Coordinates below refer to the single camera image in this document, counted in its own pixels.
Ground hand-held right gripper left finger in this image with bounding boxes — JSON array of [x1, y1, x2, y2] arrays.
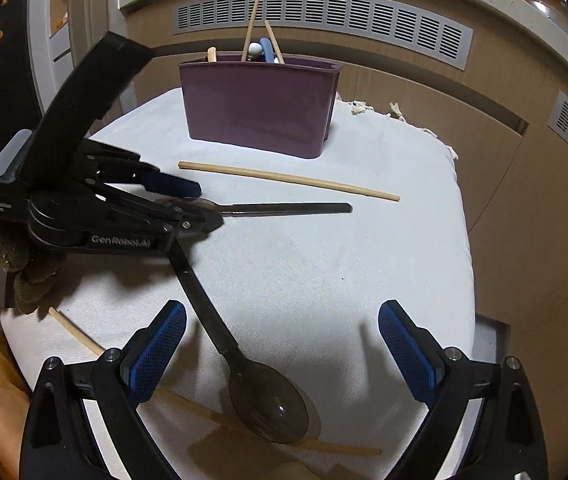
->
[[19, 300, 187, 480]]

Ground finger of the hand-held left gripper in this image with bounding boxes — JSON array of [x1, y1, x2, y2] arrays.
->
[[76, 139, 203, 199], [94, 182, 225, 234]]

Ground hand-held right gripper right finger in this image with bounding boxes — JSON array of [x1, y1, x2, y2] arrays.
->
[[378, 300, 549, 480]]

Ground wooden chopstick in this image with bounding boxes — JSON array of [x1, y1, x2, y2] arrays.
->
[[263, 20, 285, 64], [48, 306, 383, 457], [242, 0, 263, 62], [178, 161, 401, 202]]

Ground black handled utensil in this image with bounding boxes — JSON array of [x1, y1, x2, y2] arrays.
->
[[169, 198, 353, 218]]

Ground purple utensil holder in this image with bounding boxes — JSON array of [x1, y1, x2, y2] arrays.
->
[[179, 56, 341, 159]]

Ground dark translucent slotted spoon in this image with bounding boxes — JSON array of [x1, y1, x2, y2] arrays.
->
[[168, 242, 313, 445]]

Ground blue spoon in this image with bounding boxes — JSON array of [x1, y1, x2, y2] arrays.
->
[[258, 36, 279, 64]]

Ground person's left hand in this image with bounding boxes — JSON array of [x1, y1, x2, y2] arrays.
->
[[0, 177, 67, 313]]

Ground white shelf unit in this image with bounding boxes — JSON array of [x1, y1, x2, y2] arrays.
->
[[29, 0, 115, 116]]

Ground white table cloth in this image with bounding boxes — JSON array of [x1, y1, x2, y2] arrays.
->
[[0, 87, 477, 480]]

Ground long grey vent grille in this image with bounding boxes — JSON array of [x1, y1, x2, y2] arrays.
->
[[173, 0, 474, 72]]

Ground steel pot with lid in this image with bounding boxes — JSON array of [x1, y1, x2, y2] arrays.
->
[[526, 0, 568, 33]]

